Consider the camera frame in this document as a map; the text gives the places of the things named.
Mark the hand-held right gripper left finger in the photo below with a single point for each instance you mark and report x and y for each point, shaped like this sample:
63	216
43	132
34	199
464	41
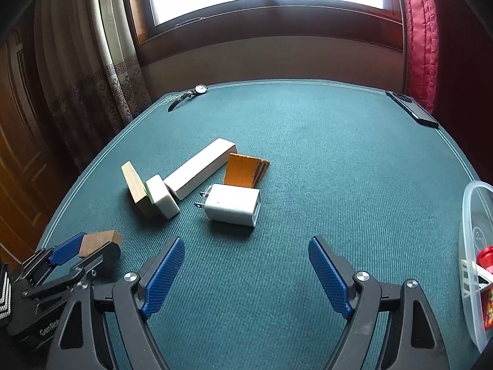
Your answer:
163	277

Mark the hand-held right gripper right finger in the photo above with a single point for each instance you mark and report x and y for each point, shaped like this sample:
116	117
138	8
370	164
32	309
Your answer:
329	277

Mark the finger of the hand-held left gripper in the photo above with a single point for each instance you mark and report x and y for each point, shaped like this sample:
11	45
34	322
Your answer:
106	262
67	248

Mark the brown wooden block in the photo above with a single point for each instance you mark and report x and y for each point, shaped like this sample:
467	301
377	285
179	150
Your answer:
98	241

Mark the white mahjong tile green back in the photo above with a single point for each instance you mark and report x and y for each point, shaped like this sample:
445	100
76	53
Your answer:
163	196

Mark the light wooden block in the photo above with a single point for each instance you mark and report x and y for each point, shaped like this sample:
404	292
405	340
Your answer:
134	185

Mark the white USB wall charger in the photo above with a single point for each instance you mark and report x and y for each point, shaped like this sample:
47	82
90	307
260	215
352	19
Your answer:
231	204

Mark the long pale wooden block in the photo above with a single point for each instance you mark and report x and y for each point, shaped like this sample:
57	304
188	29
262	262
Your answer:
200	167

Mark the orange block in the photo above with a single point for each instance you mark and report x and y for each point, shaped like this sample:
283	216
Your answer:
240	169

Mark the clear plastic container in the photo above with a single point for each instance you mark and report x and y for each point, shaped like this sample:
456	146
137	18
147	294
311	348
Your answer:
468	216

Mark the red cylindrical can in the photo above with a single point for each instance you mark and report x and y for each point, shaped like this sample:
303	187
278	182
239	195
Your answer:
488	258

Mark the brown wooden door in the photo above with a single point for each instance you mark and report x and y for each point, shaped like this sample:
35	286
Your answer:
23	142

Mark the beige patterned curtain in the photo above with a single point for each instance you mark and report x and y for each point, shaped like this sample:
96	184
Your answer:
108	65

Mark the black smartphone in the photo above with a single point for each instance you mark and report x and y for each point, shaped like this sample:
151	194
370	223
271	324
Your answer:
414	110

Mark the red quilted curtain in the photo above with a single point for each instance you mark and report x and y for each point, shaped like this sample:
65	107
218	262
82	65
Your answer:
420	27

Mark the brown framed window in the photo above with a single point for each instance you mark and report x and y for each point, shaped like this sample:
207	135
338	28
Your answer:
269	11

